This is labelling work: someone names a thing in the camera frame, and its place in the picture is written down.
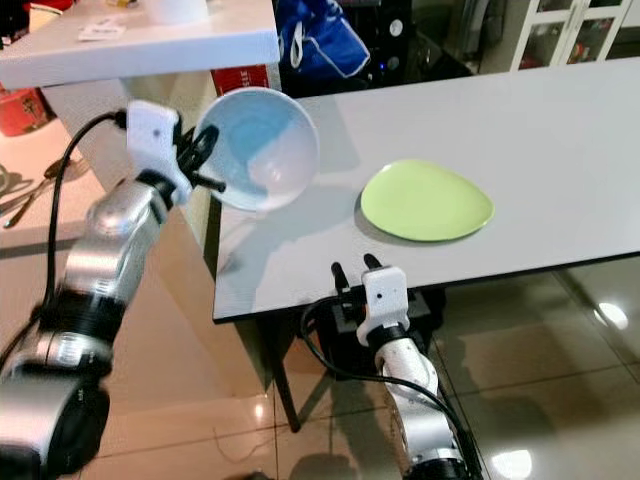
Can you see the white ceramic bowl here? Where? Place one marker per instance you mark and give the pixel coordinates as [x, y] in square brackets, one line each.
[260, 150]

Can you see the grey dining table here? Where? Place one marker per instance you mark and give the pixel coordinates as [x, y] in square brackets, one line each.
[510, 130]

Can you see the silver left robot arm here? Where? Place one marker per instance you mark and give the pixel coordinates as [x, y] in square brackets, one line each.
[120, 250]

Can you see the red instant noodle cup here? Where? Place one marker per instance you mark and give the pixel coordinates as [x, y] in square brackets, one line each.
[30, 115]

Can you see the lime green plate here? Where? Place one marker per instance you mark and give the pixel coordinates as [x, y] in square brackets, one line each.
[425, 200]

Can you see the white kitchen counter cabinet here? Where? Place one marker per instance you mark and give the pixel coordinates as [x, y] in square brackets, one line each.
[80, 235]

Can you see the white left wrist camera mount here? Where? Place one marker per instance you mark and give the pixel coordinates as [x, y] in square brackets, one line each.
[150, 130]

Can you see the white cylinder container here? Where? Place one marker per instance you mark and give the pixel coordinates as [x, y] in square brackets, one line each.
[176, 11]

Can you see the white raised bar ledge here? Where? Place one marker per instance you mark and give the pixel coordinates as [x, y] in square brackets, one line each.
[160, 55]

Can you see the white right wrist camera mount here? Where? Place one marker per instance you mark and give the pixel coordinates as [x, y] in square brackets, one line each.
[385, 295]

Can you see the bronze metal spoon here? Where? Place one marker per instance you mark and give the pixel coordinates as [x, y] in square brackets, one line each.
[60, 169]

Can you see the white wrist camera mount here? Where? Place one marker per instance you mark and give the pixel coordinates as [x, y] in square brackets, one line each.
[150, 130]
[385, 295]

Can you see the black plastic crate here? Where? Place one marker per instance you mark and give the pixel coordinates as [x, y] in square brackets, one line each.
[320, 355]

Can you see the blue fabric bag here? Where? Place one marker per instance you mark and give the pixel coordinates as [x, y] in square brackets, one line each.
[320, 40]

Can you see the red box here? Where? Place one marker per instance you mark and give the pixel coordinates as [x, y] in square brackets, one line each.
[253, 80]

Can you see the white glass door cabinet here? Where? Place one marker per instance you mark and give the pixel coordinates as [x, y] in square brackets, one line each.
[560, 35]

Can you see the silver metal fork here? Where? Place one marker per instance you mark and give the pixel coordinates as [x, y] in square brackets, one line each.
[28, 196]

